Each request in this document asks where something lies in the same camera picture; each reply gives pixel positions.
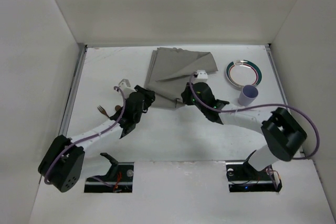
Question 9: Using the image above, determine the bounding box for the lilac plastic cup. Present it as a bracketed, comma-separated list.
[238, 85, 259, 106]

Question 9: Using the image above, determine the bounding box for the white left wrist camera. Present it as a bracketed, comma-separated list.
[118, 79, 135, 99]

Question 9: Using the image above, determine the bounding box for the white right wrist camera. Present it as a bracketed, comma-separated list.
[193, 70, 208, 82]

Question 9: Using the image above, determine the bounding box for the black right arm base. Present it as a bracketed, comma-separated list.
[226, 153, 282, 193]

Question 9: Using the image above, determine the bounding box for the white plate green rim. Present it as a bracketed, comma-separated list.
[225, 60, 263, 88]

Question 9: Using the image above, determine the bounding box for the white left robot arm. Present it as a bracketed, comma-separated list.
[38, 86, 155, 193]

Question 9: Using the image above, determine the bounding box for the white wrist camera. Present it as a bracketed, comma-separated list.
[118, 79, 135, 99]
[193, 70, 208, 82]

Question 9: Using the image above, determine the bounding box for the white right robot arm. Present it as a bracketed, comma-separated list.
[181, 82, 307, 173]

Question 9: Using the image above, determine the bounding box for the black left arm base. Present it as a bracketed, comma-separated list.
[84, 153, 134, 194]

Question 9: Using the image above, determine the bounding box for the grey cloth placemat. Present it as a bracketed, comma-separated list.
[144, 47, 218, 110]

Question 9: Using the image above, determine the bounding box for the brown wooden fork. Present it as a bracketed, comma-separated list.
[97, 105, 110, 118]

